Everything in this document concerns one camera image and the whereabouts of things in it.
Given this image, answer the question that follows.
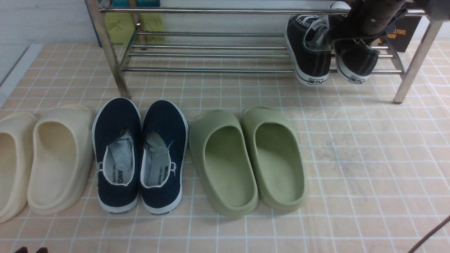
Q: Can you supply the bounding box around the green slipper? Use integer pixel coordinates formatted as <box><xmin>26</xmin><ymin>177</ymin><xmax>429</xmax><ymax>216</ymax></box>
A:
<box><xmin>188</xmin><ymin>110</ymin><xmax>258</xmax><ymax>216</ymax></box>
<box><xmin>241</xmin><ymin>106</ymin><xmax>307</xmax><ymax>212</ymax></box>

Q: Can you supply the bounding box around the steel shoe rack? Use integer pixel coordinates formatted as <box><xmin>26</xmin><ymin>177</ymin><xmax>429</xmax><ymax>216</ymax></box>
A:
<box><xmin>88</xmin><ymin>0</ymin><xmax>449</xmax><ymax>104</ymax></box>

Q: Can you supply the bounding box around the navy slip-on shoe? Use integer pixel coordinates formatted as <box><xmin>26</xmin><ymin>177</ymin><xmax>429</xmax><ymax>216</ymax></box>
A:
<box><xmin>92</xmin><ymin>98</ymin><xmax>142</xmax><ymax>214</ymax></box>
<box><xmin>139</xmin><ymin>100</ymin><xmax>189</xmax><ymax>215</ymax></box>

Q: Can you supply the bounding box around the cream slipper right one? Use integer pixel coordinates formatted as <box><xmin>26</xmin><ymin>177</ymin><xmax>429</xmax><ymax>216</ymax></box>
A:
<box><xmin>27</xmin><ymin>104</ymin><xmax>94</xmax><ymax>215</ymax></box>

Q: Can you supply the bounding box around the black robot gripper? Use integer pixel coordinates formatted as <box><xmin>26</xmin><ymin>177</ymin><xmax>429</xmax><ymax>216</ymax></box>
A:
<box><xmin>328</xmin><ymin>0</ymin><xmax>407</xmax><ymax>45</ymax></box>

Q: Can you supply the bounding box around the dark object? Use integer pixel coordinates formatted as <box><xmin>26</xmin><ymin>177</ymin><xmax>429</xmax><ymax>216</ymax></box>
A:
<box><xmin>36</xmin><ymin>247</ymin><xmax>49</xmax><ymax>253</ymax></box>
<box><xmin>14</xmin><ymin>247</ymin><xmax>28</xmax><ymax>253</ymax></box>

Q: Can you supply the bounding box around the dark cable bottom right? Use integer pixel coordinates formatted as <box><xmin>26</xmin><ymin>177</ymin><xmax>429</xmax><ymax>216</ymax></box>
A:
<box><xmin>408</xmin><ymin>215</ymin><xmax>450</xmax><ymax>253</ymax></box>

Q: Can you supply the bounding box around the cream slipper far left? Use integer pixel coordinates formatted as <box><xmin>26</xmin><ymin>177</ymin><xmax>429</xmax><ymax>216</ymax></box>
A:
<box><xmin>0</xmin><ymin>112</ymin><xmax>37</xmax><ymax>223</ymax></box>

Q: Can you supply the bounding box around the navy slip-on shoe right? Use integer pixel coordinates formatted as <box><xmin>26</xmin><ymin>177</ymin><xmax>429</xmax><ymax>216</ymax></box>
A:
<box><xmin>139</xmin><ymin>100</ymin><xmax>189</xmax><ymax>215</ymax></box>

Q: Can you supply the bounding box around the black canvas sneaker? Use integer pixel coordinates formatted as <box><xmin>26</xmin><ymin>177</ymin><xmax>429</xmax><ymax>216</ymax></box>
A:
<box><xmin>328</xmin><ymin>15</ymin><xmax>380</xmax><ymax>84</ymax></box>
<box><xmin>284</xmin><ymin>15</ymin><xmax>332</xmax><ymax>86</ymax></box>

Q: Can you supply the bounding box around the green slipper left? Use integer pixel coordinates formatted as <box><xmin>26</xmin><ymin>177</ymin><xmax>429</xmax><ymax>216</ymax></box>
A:
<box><xmin>188</xmin><ymin>110</ymin><xmax>258</xmax><ymax>216</ymax></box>

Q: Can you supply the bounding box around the black image processing book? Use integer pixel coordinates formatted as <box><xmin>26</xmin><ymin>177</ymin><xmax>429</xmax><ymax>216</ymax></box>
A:
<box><xmin>387</xmin><ymin>17</ymin><xmax>421</xmax><ymax>53</ymax></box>

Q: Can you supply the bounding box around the navy slip-on shoe left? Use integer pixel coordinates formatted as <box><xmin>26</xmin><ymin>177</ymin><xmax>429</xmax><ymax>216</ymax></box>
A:
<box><xmin>92</xmin><ymin>98</ymin><xmax>142</xmax><ymax>214</ymax></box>

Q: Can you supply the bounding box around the green slipper right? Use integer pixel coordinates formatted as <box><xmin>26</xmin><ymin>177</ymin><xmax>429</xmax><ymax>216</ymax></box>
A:
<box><xmin>241</xmin><ymin>106</ymin><xmax>307</xmax><ymax>212</ymax></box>

